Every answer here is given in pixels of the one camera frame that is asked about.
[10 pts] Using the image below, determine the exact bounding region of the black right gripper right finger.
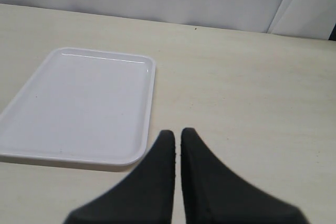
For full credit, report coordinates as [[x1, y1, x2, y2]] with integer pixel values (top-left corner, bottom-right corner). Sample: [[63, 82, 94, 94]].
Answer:
[[181, 128, 308, 223]]

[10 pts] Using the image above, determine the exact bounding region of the white rectangular plastic tray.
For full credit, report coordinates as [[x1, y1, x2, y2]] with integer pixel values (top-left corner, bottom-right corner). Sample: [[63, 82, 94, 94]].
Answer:
[[1, 48, 156, 166]]

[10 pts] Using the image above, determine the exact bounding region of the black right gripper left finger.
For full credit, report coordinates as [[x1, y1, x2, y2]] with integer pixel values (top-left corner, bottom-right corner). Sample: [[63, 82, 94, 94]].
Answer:
[[65, 130, 175, 223]]

